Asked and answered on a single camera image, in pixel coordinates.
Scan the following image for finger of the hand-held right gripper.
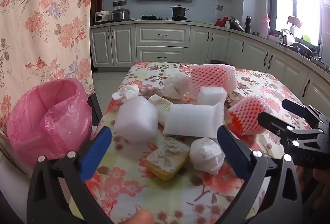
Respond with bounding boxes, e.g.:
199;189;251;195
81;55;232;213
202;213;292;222
257;111;297;142
282;99;330;132

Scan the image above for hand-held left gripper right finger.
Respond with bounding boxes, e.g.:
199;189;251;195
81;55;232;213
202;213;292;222
217;125;303;224

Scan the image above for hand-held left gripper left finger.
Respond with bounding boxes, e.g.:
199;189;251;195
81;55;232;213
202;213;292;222
26;126;114;224

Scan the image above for small pink foam net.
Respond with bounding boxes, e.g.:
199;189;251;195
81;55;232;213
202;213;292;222
228;95;271;136

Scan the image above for white printed wrapper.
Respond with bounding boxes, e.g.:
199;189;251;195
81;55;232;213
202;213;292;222
227;90;243;108

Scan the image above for white foam sheet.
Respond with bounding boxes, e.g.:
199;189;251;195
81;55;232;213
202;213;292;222
162;102;225;138

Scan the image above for large white foam block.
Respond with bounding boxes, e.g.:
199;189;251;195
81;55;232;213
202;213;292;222
114;96;159;143

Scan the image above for small white foam block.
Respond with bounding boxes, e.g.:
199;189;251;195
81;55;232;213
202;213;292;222
197;86;228;106

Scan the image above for small white tissue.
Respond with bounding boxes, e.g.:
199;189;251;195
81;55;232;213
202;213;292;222
112;84;140;104

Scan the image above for yellow sponge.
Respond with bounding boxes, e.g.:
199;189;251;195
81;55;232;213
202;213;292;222
146;136;191;181

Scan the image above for bin with pink plastic bag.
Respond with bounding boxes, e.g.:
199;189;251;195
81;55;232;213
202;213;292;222
6;78;94;166

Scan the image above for large pink foam net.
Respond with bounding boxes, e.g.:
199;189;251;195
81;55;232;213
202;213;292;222
189;64;237;99

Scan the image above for white paper cup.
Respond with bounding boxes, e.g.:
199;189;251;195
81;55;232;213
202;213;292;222
148;94;173;126

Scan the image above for person's right hand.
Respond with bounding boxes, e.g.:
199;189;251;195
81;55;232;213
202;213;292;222
311;169;330;190

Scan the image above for person's left hand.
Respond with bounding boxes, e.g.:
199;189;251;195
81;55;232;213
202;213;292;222
121;209;154;224

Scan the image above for black stand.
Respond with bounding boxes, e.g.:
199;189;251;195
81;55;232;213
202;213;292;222
87;94;103;128

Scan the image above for dark pan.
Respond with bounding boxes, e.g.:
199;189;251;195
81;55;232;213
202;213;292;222
280;42;314;53

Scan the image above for pink cloth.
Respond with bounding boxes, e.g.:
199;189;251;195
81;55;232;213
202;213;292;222
286;16;303;28

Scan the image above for pink thermos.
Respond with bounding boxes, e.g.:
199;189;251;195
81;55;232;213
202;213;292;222
260;13;271;39

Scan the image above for metal lid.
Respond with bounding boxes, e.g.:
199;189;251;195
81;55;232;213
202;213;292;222
231;16;245;32

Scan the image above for cream lower cabinets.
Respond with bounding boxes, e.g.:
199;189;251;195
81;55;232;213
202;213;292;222
90;19;330;121

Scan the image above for white rice cooker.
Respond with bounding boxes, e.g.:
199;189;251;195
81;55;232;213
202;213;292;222
94;11;111;24

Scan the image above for silver pressure cooker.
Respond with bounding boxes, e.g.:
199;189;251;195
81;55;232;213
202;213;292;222
111;7;131;22

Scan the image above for floral peach cloth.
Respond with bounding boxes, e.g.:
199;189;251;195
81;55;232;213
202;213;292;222
0;0;97;137

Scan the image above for black cooking pot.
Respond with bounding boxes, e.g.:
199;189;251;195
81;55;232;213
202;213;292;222
170;5;189;18

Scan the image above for gas stove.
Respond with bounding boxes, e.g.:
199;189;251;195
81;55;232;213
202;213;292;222
141;15;192;21

